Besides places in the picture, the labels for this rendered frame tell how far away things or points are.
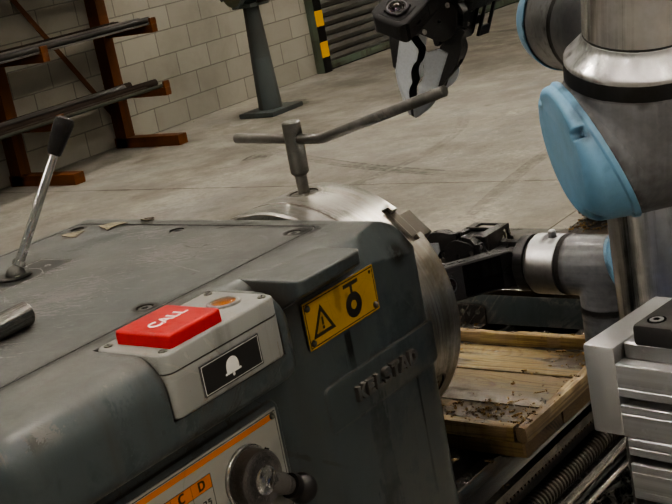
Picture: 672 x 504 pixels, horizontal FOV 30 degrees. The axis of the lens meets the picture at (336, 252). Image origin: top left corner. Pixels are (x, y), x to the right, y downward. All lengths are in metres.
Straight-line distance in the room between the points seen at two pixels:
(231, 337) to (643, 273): 0.54
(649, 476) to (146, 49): 9.58
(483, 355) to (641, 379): 0.69
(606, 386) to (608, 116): 0.32
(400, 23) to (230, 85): 10.09
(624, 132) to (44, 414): 0.47
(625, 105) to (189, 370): 0.38
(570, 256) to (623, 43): 0.58
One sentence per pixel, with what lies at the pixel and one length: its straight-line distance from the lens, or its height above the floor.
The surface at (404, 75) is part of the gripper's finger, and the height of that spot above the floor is 1.36.
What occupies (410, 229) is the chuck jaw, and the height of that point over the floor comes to 1.18.
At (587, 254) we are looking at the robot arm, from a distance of 1.50.
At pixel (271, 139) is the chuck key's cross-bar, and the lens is 1.47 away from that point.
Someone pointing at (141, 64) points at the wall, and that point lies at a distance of 10.57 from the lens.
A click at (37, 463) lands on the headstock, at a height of 1.23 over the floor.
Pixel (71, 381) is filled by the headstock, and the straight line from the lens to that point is 0.94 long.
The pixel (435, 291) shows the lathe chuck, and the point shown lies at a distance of 1.41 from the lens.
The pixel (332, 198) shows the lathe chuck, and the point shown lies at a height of 1.23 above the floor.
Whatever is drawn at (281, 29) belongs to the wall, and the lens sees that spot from 11.97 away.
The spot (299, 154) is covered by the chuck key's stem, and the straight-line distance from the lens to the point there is 1.44.
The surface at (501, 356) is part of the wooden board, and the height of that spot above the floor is 0.88.
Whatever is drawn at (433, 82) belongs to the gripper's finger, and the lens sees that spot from 1.37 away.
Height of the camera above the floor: 1.55
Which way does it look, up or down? 15 degrees down
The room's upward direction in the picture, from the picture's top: 11 degrees counter-clockwise
